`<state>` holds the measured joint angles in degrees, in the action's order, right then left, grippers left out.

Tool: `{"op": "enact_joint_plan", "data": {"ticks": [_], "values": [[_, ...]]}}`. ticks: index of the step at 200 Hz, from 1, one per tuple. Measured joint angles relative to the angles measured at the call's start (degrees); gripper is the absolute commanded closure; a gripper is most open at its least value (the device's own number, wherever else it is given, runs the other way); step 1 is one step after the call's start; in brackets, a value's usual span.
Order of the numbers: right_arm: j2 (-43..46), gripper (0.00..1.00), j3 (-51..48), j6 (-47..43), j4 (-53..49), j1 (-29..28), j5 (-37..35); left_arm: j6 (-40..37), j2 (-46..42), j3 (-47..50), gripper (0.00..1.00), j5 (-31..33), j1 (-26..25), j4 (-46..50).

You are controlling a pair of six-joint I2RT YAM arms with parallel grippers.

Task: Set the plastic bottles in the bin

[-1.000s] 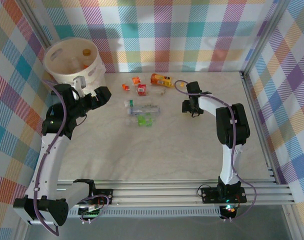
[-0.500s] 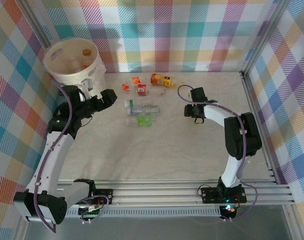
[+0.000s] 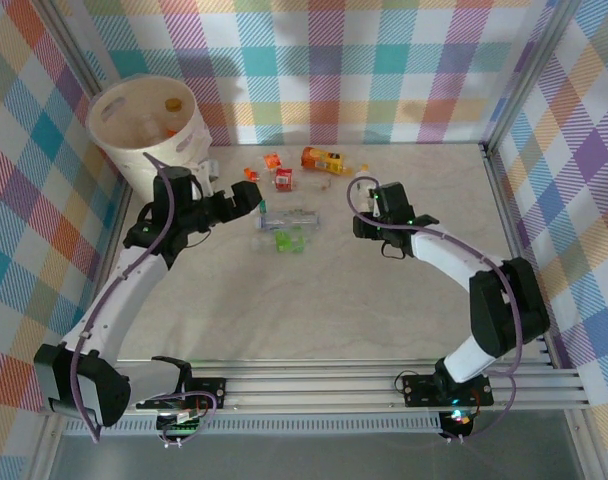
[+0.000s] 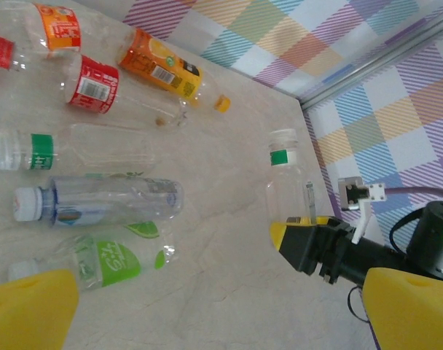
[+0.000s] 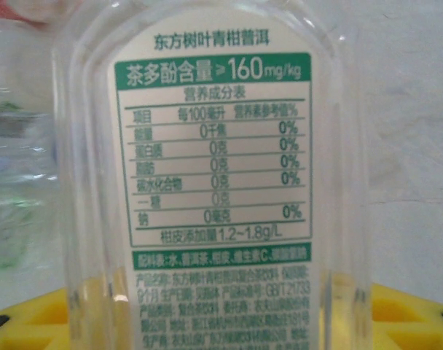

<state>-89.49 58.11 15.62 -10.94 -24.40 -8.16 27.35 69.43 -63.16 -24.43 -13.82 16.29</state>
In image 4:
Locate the clear bottle lime green label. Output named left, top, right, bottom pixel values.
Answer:
left=7, top=220, right=181, bottom=293

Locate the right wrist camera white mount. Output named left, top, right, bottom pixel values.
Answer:
left=337, top=176, right=387, bottom=244

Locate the clear bottle blue neck ring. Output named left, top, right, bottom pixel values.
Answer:
left=12, top=174, right=185, bottom=228

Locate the clear bottle with green band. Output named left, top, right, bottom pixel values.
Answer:
left=0, top=122, right=157, bottom=172
left=265, top=128, right=312, bottom=224

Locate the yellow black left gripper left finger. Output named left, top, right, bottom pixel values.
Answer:
left=0, top=268, right=80, bottom=350

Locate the clear bottle orange label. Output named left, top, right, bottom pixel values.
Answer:
left=0, top=1, right=82, bottom=59

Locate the thin black wire loop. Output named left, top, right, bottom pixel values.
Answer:
left=390, top=209, right=426, bottom=252

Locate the orange juice bottle yellow label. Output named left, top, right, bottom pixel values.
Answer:
left=116, top=28, right=232, bottom=113

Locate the clear bottle red label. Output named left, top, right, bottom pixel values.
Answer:
left=0, top=35, right=189, bottom=129

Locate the aluminium right frame post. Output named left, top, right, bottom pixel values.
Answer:
left=299, top=5, right=443, bottom=110

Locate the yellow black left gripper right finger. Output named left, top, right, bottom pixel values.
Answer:
left=363, top=267, right=443, bottom=350

